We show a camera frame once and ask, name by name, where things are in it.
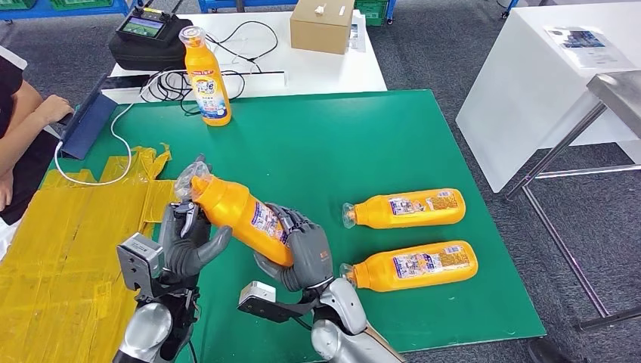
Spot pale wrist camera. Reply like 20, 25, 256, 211
116, 231, 166, 302
239, 281, 277, 308

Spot black carrying case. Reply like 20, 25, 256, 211
108, 19, 195, 72

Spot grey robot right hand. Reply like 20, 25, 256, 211
252, 201, 336, 293

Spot black flat pad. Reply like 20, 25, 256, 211
102, 75, 153, 92

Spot blue tablet case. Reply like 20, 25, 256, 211
60, 73, 119, 161

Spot brown cardboard box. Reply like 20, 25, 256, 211
290, 0, 357, 56

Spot large white table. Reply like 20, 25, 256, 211
455, 2, 641, 194

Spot yellow plastic sheet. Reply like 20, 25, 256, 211
0, 143, 194, 363

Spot blue metal rack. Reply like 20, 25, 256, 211
0, 0, 138, 24
197, 0, 399, 26

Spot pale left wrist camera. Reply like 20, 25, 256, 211
116, 231, 166, 302

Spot white cable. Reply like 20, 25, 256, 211
54, 70, 166, 188

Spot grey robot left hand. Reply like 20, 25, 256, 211
157, 154, 234, 280

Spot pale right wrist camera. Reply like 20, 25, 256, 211
239, 281, 277, 308

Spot printed leaflet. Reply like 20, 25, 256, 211
348, 11, 368, 54

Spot stainless steel table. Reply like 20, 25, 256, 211
504, 70, 641, 334

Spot printed paper sheet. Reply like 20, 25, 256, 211
543, 26, 636, 70

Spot orange detergent bottle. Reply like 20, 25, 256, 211
178, 26, 233, 128
342, 188, 466, 231
173, 161, 296, 268
339, 240, 479, 293

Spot person's hand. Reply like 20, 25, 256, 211
0, 169, 15, 213
37, 94, 76, 127

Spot black controller with screen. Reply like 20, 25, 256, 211
116, 0, 186, 48

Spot black right camera bracket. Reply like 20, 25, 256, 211
237, 295, 321, 324

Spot person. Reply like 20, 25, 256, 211
0, 45, 76, 262

